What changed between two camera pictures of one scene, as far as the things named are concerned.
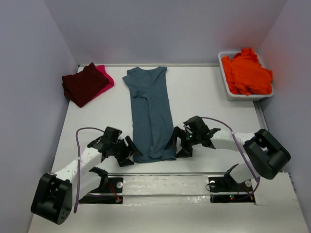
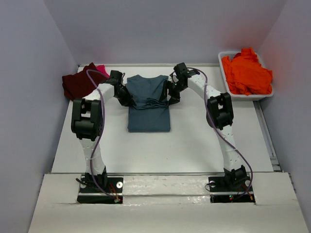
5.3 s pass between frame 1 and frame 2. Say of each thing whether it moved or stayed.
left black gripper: moved
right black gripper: moved
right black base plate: stayed
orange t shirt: stayed
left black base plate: stayed
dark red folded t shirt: stayed
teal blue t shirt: moved
